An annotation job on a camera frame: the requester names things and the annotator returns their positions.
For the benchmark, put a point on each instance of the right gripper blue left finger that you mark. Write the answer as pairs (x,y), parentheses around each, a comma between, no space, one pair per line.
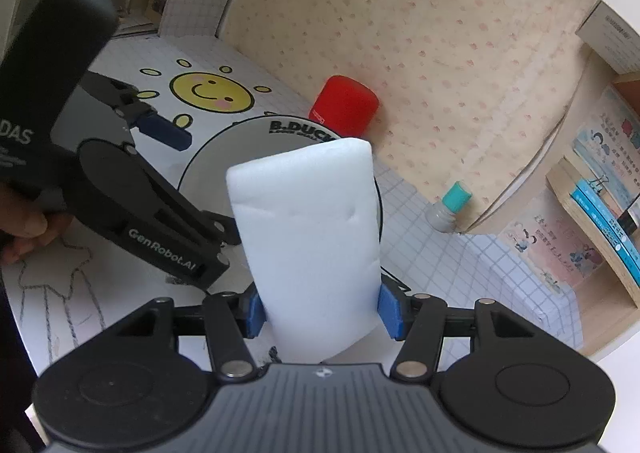
(230,319)

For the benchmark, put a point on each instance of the person left hand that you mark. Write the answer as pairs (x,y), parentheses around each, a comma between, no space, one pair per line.
(28,227)

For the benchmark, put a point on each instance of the white yellow ceramic bowl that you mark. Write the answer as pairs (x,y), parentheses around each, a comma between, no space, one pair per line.
(235,147)

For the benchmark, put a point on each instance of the white cardboard box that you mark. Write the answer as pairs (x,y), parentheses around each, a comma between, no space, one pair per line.
(611,29)

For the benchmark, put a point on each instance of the red cylindrical speaker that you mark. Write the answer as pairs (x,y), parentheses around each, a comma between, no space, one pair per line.
(345,106)

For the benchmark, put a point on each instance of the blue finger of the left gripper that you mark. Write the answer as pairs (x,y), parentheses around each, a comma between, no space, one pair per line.
(127,103)

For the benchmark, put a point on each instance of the teal capped small bottle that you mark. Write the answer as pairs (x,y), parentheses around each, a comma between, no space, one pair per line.
(442,216)

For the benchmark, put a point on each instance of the wooden bookshelf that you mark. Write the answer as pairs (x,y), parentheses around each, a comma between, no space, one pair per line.
(574,214)

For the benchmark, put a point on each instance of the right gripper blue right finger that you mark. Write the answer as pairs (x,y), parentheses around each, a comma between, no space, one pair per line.
(418,322)

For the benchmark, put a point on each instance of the white sponge block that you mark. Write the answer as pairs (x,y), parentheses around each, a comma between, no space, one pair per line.
(317,306)

